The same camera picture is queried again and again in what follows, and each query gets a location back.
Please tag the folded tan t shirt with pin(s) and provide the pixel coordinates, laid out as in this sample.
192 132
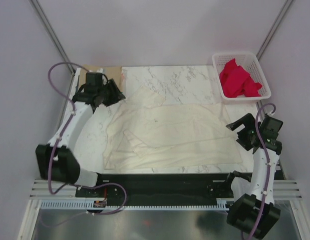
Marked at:
112 72

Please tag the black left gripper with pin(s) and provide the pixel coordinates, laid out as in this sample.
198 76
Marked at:
116 96

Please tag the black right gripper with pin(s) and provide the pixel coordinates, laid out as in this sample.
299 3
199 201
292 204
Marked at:
248 121

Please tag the white plastic laundry basket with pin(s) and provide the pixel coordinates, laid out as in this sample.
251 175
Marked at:
251 64

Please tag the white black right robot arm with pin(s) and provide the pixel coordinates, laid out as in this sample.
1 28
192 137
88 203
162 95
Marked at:
253 211

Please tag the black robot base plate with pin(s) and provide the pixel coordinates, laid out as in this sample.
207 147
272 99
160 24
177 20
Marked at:
160 189

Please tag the left aluminium frame post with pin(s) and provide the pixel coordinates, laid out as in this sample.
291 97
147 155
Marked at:
49 29

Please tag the right aluminium frame post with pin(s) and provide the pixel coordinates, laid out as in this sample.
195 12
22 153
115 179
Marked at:
275 27

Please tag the red t shirt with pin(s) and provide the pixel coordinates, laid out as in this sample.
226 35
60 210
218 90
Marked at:
236 81

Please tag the aluminium frame post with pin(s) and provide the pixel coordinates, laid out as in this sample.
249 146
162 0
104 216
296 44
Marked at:
49 29
275 27

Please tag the folded blue grey t shirt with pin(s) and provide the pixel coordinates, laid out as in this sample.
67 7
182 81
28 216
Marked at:
76 86

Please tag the cream white t shirt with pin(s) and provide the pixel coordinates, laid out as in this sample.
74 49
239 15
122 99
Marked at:
147 133

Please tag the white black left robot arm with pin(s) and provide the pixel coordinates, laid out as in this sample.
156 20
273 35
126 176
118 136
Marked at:
55 159

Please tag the white slotted cable duct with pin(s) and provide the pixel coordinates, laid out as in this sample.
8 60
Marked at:
63 204

